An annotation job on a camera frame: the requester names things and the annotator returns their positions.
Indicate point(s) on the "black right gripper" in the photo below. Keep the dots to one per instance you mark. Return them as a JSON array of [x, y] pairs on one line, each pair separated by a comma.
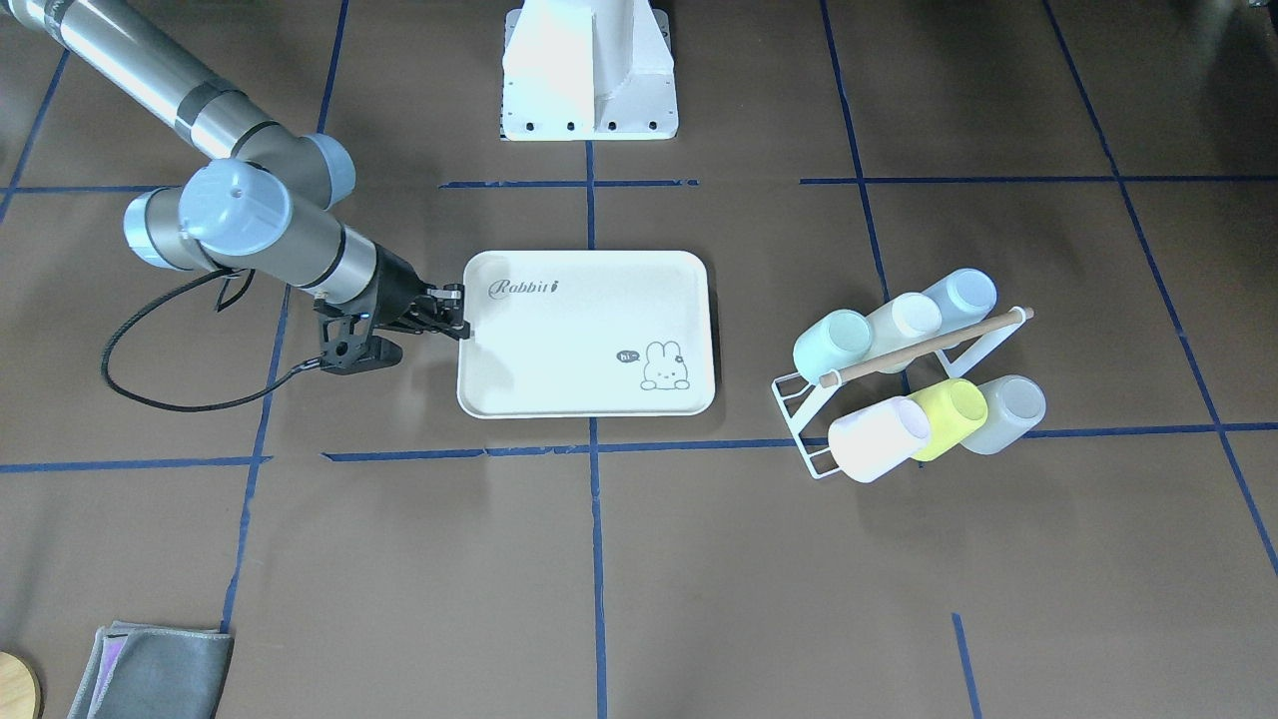
[[397, 288]]

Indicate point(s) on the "cream rabbit print tray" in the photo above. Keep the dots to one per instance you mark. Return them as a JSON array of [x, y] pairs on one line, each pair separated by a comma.
[[579, 333]]

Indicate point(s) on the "green cup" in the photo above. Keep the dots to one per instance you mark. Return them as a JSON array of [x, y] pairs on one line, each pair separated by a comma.
[[839, 339]]

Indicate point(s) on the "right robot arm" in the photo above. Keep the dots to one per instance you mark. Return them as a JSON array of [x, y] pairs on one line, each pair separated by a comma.
[[263, 202]]

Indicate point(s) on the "pink cup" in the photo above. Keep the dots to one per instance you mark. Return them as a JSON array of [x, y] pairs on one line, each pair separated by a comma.
[[869, 443]]

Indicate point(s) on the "cream cup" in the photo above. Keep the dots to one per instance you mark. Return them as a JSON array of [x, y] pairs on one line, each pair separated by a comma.
[[908, 319]]

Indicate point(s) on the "yellow cup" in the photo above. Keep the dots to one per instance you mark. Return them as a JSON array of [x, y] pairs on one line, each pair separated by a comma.
[[956, 408]]

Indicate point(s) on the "light blue cup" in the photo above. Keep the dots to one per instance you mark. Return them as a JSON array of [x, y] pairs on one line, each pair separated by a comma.
[[965, 297]]

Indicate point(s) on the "grey cup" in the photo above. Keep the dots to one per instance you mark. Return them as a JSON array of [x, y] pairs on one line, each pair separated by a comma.
[[1015, 405]]

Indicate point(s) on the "grey folded cloth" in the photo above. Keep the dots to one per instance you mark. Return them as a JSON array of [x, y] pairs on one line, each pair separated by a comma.
[[139, 670]]

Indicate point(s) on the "round wooden stand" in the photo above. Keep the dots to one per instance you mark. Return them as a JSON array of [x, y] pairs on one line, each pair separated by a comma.
[[21, 694]]

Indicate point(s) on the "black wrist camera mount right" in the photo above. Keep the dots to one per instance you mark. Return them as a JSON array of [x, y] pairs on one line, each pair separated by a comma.
[[348, 344]]

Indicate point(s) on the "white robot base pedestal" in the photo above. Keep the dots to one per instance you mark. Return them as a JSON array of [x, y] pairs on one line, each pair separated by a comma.
[[588, 71]]

